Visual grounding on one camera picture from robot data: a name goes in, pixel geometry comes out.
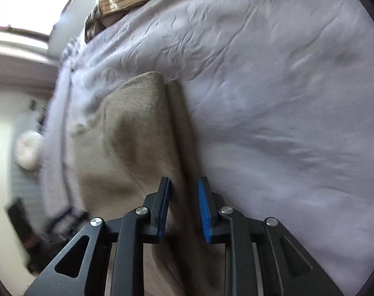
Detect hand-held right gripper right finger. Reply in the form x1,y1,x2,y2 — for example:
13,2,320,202
198,177,344,296

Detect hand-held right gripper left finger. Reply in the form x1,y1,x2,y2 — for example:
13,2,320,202
24,177,171,296

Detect beige knit garment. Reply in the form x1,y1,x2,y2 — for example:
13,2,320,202
70,71,234,296

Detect dark floor clutter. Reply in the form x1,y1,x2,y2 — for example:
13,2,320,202
7,197,92,276

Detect pale lilac bed blanket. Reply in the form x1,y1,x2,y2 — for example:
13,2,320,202
39,0,374,296

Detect white round cushion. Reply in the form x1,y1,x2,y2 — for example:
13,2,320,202
15,130,43,171

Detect window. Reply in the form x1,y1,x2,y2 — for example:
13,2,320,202
0,0,92,39

